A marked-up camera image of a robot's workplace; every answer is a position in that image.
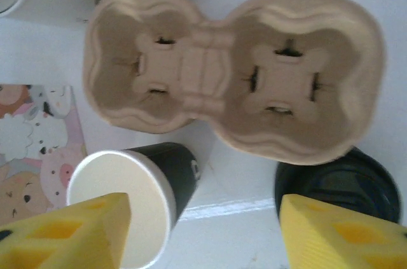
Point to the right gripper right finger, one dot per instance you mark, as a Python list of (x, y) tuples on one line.
[(343, 243)]

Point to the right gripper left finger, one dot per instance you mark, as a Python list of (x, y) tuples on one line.
[(63, 240)]

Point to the black paper coffee cup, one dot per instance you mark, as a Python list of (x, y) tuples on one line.
[(111, 183)]

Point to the animal print gift bag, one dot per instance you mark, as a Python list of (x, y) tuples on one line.
[(31, 142)]

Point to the brown pulp cup carrier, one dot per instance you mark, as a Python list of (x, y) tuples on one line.
[(203, 68)]

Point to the black plastic cup lid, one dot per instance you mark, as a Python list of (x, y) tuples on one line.
[(349, 183)]

